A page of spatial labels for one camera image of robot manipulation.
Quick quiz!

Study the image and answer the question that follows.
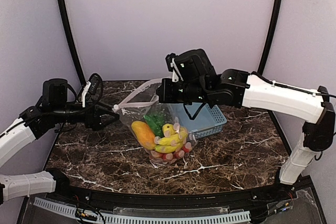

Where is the green bell pepper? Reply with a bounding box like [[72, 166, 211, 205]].
[[143, 112, 169, 138]]

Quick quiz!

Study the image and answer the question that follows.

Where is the clear zip top bag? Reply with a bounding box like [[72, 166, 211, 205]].
[[113, 78, 197, 166]]

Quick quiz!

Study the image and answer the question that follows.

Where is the yellow banana bunch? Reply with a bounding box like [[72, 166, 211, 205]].
[[154, 123, 188, 154]]

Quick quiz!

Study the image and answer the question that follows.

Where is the orange mango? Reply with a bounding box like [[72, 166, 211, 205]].
[[131, 121, 156, 150]]

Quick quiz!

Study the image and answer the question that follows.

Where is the light blue plastic basket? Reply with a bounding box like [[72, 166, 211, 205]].
[[168, 103, 227, 139]]

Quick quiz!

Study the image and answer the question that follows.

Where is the red lychee bunch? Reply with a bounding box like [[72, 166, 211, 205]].
[[148, 143, 193, 164]]

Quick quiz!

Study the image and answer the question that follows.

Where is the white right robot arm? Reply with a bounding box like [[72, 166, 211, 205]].
[[156, 49, 335, 185]]

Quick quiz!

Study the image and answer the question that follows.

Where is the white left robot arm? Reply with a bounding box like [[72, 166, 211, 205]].
[[1, 73, 119, 202]]

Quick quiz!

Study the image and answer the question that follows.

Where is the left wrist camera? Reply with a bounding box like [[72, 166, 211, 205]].
[[79, 73, 103, 108]]

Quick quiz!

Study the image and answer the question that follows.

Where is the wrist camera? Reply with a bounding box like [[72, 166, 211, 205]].
[[165, 53, 183, 82], [79, 73, 103, 108]]

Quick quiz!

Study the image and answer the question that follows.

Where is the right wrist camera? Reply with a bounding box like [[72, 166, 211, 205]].
[[165, 53, 183, 82]]

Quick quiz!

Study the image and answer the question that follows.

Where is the black front table rail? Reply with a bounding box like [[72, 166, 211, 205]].
[[46, 185, 294, 210]]

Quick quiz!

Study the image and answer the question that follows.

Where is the grey slotted cable duct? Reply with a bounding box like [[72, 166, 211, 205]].
[[34, 197, 251, 224]]

